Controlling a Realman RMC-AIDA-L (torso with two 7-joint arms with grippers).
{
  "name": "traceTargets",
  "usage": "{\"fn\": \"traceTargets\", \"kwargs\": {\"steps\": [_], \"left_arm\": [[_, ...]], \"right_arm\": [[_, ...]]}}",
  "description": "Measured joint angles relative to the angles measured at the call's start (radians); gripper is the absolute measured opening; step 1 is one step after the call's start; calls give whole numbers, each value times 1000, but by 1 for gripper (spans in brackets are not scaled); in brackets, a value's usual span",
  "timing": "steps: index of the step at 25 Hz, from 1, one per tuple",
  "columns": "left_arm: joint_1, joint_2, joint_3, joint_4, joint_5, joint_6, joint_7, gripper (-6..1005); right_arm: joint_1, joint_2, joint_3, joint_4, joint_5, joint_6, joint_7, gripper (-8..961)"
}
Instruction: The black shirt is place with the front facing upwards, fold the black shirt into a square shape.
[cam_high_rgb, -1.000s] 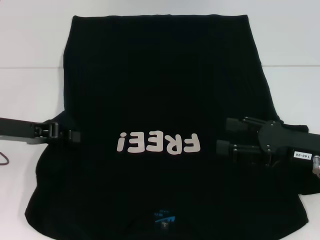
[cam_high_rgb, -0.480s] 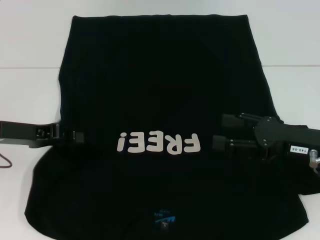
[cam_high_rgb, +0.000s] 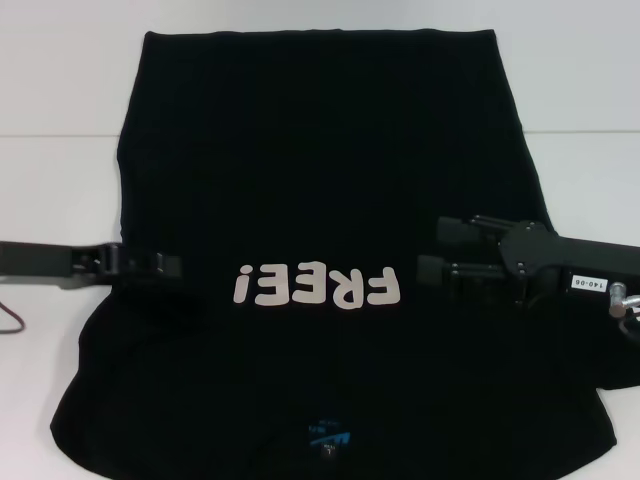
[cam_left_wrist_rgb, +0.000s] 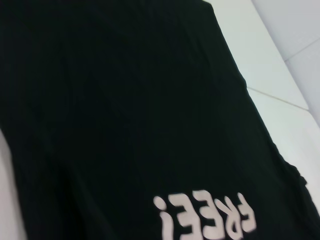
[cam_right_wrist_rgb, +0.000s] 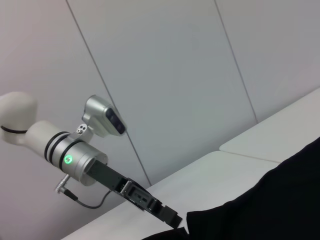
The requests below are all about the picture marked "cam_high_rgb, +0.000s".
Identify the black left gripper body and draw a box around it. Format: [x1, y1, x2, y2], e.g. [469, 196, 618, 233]
[0, 239, 115, 292]

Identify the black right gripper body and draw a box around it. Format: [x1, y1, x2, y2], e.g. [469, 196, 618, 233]
[498, 219, 640, 312]

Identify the black T-shirt with FREE print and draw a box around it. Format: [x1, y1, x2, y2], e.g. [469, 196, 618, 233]
[48, 28, 640, 480]

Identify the dark red cable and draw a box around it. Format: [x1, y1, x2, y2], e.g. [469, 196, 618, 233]
[0, 299, 27, 335]

